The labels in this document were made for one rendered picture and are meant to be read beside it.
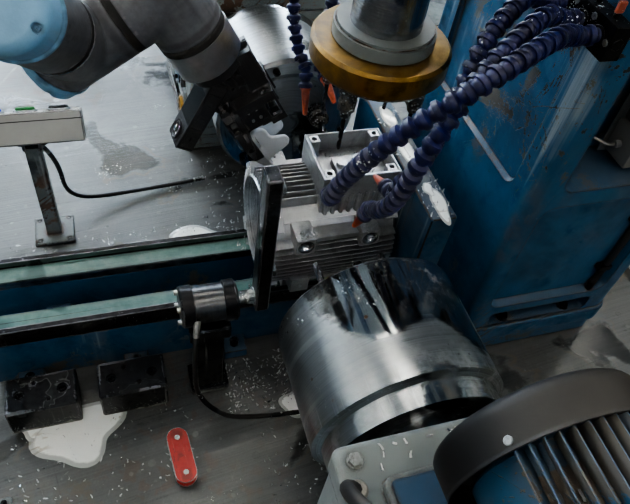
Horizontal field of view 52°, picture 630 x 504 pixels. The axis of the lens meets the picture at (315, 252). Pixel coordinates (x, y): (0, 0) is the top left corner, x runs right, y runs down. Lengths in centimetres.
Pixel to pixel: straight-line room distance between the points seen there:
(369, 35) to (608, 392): 49
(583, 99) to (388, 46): 23
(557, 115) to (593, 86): 6
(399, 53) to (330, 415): 42
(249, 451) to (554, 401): 63
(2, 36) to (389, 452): 53
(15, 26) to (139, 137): 87
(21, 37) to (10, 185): 79
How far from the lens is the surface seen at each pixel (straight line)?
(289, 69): 110
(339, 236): 95
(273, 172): 75
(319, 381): 76
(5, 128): 112
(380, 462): 66
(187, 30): 79
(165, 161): 143
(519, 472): 52
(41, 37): 65
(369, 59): 79
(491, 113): 98
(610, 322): 138
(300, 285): 100
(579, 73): 82
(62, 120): 111
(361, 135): 101
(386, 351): 72
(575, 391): 51
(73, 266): 110
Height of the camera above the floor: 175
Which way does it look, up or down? 49 degrees down
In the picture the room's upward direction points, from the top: 11 degrees clockwise
